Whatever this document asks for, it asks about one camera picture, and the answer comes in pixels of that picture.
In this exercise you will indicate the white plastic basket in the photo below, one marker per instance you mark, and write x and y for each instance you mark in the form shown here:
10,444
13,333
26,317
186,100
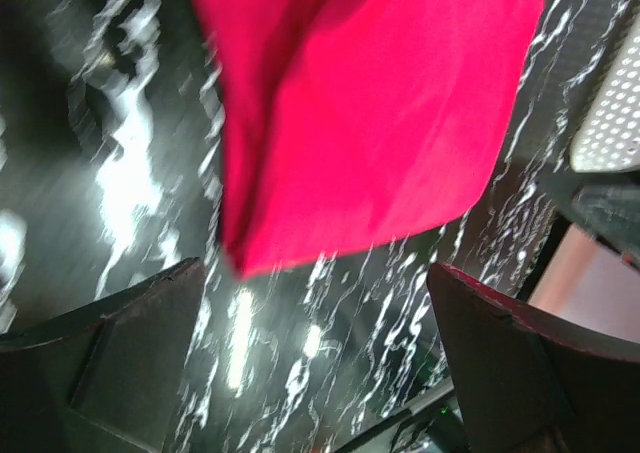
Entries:
608,140

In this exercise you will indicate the red t shirt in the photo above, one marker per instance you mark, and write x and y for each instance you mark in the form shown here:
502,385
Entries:
352,123

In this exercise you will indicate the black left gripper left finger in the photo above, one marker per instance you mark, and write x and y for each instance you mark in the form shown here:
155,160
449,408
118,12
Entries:
104,377

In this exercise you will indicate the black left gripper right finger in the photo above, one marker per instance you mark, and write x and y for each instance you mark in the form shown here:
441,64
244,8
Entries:
528,381

